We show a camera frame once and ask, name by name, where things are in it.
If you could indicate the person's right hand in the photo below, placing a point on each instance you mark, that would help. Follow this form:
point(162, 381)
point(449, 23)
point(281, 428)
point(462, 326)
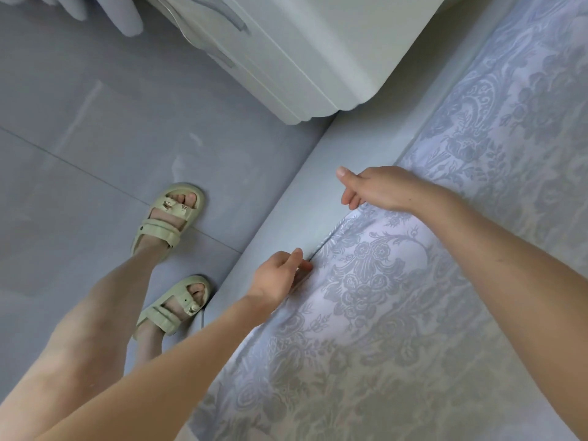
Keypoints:
point(386, 188)

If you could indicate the person's right leg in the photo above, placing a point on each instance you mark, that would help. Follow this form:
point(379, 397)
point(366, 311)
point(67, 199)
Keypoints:
point(147, 344)

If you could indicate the person's left leg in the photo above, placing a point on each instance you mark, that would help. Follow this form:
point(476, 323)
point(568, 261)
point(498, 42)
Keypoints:
point(83, 335)

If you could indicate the person's right forearm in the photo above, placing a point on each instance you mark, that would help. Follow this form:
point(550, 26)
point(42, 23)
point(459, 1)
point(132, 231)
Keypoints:
point(524, 289)

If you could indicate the person's left hand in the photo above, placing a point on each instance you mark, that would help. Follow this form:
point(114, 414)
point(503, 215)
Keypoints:
point(274, 280)

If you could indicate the grey curtain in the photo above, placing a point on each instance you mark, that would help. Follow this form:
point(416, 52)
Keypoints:
point(92, 9)

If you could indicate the person's left forearm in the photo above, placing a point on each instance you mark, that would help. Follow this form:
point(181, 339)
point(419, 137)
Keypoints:
point(156, 381)

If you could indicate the person's leg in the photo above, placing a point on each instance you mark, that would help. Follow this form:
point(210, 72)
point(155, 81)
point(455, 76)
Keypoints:
point(147, 344)
point(83, 335)

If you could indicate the cream nightstand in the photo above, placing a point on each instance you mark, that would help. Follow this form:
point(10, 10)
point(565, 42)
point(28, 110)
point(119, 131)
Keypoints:
point(294, 50)

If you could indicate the blue-grey cloth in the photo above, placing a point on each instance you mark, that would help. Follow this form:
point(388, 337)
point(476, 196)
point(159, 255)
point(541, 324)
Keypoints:
point(441, 298)

